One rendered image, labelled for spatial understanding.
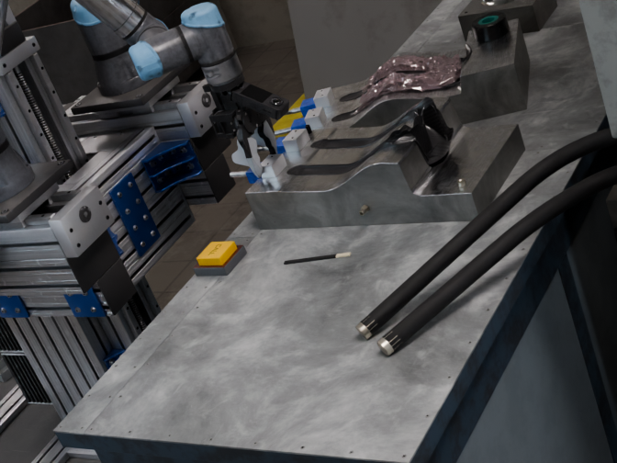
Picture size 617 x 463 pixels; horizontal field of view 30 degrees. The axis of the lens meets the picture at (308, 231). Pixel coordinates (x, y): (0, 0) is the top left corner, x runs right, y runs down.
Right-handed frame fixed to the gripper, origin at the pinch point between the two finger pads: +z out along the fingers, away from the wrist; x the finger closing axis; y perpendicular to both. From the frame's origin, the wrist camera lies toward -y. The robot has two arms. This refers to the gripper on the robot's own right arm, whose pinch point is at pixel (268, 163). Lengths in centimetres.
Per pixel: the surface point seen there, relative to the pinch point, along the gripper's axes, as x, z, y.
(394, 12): -236, 58, 99
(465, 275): 33, 5, -56
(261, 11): -311, 73, 220
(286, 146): -8.3, 0.6, 0.4
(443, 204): 8.2, 6.9, -41.7
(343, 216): 8.2, 8.5, -19.4
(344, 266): 22.3, 10.9, -25.9
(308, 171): -0.5, 2.7, -8.7
